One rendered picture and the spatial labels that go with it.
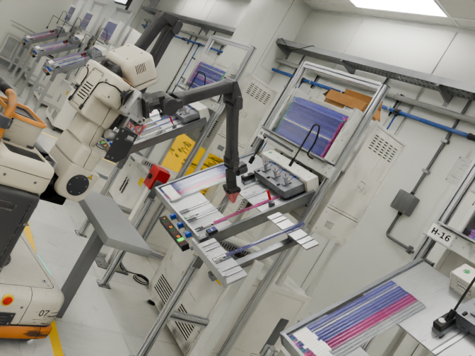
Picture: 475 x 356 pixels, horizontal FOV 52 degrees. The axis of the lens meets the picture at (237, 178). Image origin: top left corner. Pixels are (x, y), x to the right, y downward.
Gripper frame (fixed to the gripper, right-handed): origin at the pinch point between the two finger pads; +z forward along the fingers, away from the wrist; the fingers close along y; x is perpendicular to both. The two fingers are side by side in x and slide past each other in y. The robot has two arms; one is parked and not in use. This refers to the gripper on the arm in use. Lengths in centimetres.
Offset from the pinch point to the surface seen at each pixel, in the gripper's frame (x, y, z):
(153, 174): 19, 85, 11
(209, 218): 17.0, -5.0, 3.2
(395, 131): -202, 80, 28
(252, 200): -10.3, -4.4, 0.6
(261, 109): -91, 124, -3
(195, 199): 14.8, 19.1, 3.1
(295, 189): -30.6, -17.3, -5.7
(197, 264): 34.2, -25.5, 14.0
